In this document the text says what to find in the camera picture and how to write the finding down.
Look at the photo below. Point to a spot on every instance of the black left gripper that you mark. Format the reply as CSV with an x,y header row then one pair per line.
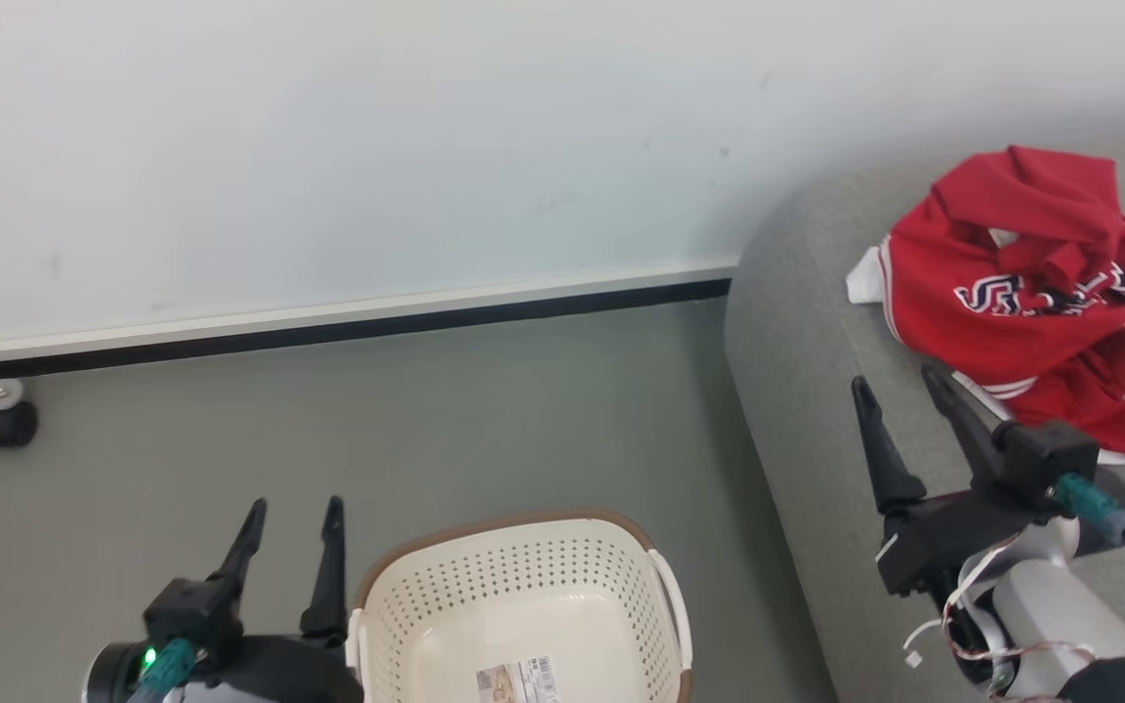
x,y
279,674

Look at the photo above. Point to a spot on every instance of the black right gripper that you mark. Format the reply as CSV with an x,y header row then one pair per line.
x,y
953,532

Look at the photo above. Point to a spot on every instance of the red sports jersey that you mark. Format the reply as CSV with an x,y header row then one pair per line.
x,y
1031,293

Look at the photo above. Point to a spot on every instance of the beige perforated laundry basket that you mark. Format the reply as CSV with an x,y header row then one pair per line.
x,y
523,586

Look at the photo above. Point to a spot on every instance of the grey fabric sofa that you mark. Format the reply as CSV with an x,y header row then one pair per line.
x,y
797,391

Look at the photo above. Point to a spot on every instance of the paper sticker with barcode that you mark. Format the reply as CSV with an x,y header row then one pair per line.
x,y
519,682

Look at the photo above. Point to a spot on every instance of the black caster wheel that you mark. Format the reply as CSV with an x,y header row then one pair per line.
x,y
8,426

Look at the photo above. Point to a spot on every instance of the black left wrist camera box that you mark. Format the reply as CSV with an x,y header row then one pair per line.
x,y
193,613

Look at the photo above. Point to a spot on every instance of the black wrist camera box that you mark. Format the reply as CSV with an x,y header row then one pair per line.
x,y
1051,459
193,613

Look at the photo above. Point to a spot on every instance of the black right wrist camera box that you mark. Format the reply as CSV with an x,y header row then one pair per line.
x,y
1051,459

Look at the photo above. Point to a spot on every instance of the white black wall baseboard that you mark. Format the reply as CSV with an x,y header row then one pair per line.
x,y
328,317

